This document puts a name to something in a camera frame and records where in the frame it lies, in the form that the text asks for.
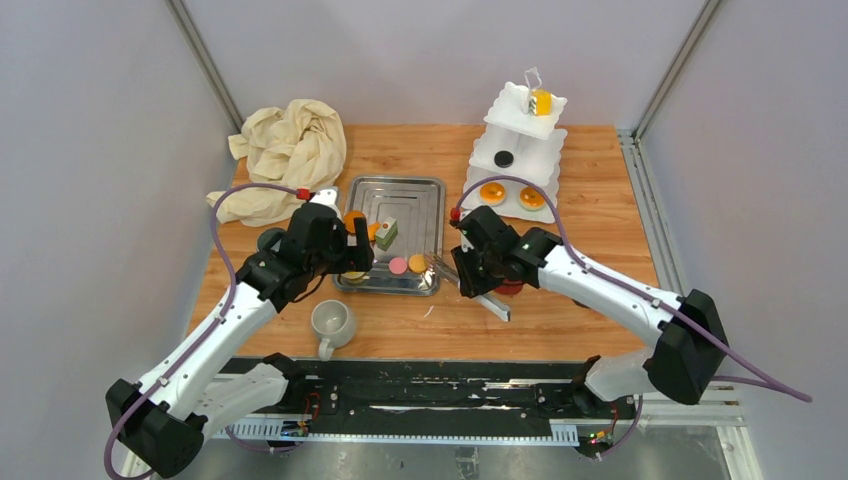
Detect stainless steel tray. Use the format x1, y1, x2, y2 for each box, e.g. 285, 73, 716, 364
332, 174, 446, 296

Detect black sandwich cookie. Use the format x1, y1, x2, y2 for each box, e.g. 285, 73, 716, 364
493, 150, 514, 168

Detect yellow round biscuit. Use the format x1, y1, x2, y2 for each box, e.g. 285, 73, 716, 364
407, 254, 429, 274

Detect orange topped tart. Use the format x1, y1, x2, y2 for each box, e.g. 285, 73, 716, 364
518, 187, 547, 212
478, 181, 507, 207

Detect yellow cake slice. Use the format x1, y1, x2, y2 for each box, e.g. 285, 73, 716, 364
527, 88, 553, 117

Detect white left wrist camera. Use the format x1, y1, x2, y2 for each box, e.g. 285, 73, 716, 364
309, 186, 342, 218

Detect yellow glazed donut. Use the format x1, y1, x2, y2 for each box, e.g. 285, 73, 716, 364
340, 271, 367, 284

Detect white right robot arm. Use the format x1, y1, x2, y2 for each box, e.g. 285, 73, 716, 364
450, 206, 728, 417

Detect green layered cake slice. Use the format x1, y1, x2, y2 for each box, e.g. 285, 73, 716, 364
375, 217, 398, 251

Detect grey metal cup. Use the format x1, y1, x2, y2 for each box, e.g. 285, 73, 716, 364
257, 227, 286, 251

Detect orange ball fruit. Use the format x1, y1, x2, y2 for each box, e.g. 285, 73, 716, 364
343, 210, 366, 235

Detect pink sandwich cookie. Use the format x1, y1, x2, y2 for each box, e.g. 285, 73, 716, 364
388, 257, 408, 275

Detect cream crumpled cloth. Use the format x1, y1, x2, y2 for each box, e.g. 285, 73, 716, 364
216, 99, 347, 227

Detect white ceramic mug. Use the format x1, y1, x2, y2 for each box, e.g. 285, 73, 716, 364
310, 300, 357, 362

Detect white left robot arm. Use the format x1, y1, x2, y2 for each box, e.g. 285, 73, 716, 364
103, 202, 374, 479

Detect red apple coaster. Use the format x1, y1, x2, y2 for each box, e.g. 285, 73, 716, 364
495, 282, 524, 296

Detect white three-tier dessert stand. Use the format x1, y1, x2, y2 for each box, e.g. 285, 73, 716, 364
462, 67, 567, 224

